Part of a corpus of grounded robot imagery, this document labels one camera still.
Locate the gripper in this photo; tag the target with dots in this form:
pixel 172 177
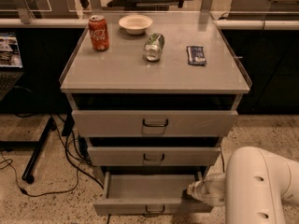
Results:
pixel 207 188

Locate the grey drawer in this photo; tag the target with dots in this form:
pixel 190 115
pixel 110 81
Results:
pixel 128 123
pixel 153 156
pixel 148 195

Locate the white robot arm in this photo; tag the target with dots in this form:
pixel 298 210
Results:
pixel 253 188

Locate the grey drawer cabinet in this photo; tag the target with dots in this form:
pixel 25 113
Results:
pixel 120 78

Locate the blue snack packet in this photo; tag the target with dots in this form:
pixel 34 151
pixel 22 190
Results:
pixel 196 55

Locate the white bowl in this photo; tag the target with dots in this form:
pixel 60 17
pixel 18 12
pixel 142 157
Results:
pixel 135 24

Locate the black stand leg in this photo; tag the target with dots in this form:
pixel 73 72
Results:
pixel 36 146

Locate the red cola can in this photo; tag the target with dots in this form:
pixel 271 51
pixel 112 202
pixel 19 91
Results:
pixel 98 32

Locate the laptop computer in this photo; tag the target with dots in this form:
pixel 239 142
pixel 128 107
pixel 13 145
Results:
pixel 11 68

